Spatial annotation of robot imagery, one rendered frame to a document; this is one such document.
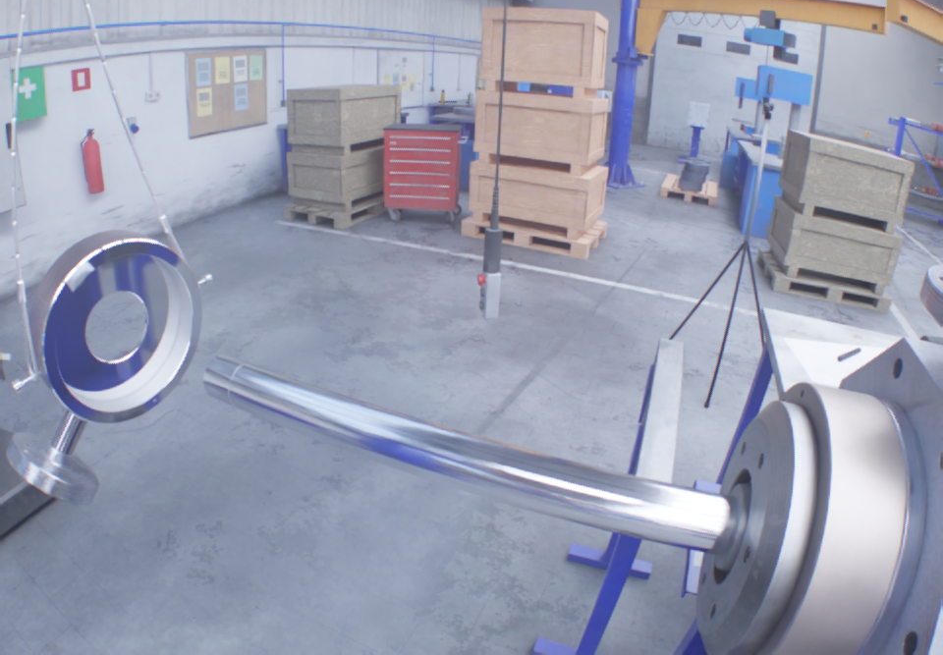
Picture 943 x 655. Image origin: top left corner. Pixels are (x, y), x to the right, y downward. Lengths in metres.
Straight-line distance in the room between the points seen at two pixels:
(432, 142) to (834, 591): 4.93
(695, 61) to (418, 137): 9.59
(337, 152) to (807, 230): 4.29
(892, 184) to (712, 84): 9.12
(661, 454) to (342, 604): 1.17
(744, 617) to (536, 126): 4.36
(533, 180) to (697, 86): 9.42
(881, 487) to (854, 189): 4.42
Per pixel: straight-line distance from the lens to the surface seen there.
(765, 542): 0.55
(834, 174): 4.80
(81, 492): 1.09
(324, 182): 5.34
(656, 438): 1.13
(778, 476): 0.56
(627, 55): 7.85
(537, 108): 4.64
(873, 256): 5.10
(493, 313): 1.42
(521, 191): 4.75
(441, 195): 5.24
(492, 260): 1.37
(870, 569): 0.54
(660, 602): 1.95
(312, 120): 5.35
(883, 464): 0.56
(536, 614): 1.84
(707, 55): 13.70
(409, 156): 5.20
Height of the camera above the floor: 1.54
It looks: 25 degrees down
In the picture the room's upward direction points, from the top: 3 degrees clockwise
